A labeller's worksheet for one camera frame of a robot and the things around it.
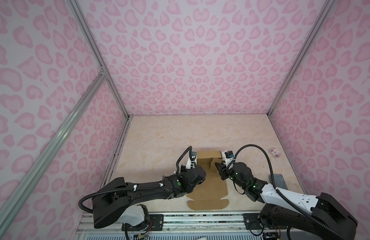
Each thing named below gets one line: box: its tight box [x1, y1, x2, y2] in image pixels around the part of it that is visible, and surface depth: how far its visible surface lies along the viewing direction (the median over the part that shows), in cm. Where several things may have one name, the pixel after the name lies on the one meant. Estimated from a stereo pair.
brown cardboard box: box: [186, 150, 230, 211], surface depth 82 cm
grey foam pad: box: [269, 174, 288, 190], surface depth 85 cm
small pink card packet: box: [269, 147, 281, 159], surface depth 98 cm
